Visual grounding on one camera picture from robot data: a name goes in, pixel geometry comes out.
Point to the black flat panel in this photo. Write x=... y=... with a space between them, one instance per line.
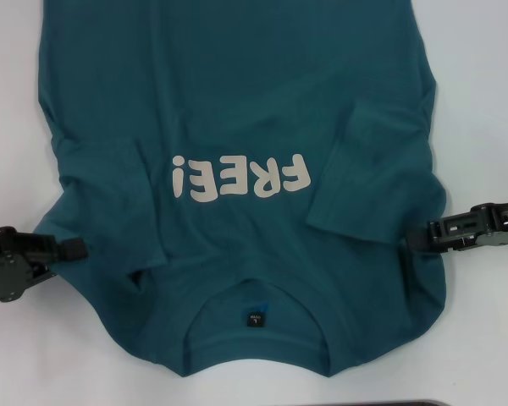
x=385 y=404

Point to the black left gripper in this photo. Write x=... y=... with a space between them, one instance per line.
x=4 y=266

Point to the teal FREE print t-shirt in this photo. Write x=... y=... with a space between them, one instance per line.
x=237 y=84

